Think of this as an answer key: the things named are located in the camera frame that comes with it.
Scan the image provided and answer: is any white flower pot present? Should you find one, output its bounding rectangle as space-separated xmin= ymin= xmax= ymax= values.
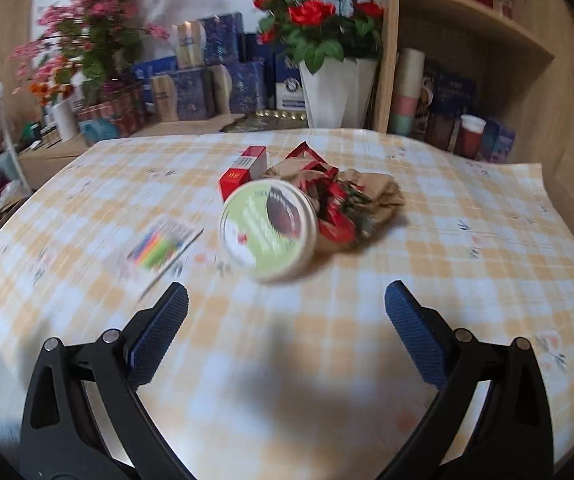
xmin=299 ymin=58 xmax=378 ymax=129

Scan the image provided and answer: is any woven flower basket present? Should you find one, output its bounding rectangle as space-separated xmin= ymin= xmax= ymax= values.
xmin=76 ymin=84 xmax=147 ymax=146

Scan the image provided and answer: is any blue box on shelf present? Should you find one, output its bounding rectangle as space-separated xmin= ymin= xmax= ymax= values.
xmin=477 ymin=118 xmax=516 ymax=164

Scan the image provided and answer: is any wooden shelf unit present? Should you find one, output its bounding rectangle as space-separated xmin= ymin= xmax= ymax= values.
xmin=373 ymin=0 xmax=574 ymax=167

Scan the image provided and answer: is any green paper cup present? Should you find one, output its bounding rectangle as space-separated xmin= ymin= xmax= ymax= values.
xmin=219 ymin=179 xmax=317 ymax=283

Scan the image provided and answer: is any red rose bouquet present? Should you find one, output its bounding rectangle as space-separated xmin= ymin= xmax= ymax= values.
xmin=253 ymin=0 xmax=385 ymax=75

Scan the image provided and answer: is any clear colourful plastic wrapper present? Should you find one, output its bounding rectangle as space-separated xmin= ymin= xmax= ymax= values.
xmin=104 ymin=217 xmax=203 ymax=298

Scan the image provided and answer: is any blue gold gift box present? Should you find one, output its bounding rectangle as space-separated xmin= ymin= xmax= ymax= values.
xmin=209 ymin=61 xmax=266 ymax=115
xmin=171 ymin=12 xmax=245 ymax=68
xmin=150 ymin=67 xmax=215 ymax=122

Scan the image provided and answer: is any brown red paper bag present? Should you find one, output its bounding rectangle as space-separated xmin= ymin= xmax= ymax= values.
xmin=264 ymin=142 xmax=404 ymax=252

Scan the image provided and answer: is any yellow plaid tablecloth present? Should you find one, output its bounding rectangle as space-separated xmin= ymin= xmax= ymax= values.
xmin=0 ymin=130 xmax=574 ymax=479

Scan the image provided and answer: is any red white cup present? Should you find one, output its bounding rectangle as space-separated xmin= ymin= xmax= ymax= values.
xmin=458 ymin=114 xmax=487 ymax=158

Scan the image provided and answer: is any stack of paper cups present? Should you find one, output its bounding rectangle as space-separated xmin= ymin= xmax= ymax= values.
xmin=389 ymin=48 xmax=425 ymax=136

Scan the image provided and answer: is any pink blossom plant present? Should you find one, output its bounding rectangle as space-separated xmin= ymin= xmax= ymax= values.
xmin=9 ymin=0 xmax=169 ymax=106

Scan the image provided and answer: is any white slim vase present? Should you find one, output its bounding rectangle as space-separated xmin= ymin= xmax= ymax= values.
xmin=52 ymin=100 xmax=78 ymax=142

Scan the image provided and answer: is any red cigarette box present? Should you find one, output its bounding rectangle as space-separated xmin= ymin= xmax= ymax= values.
xmin=219 ymin=145 xmax=267 ymax=200

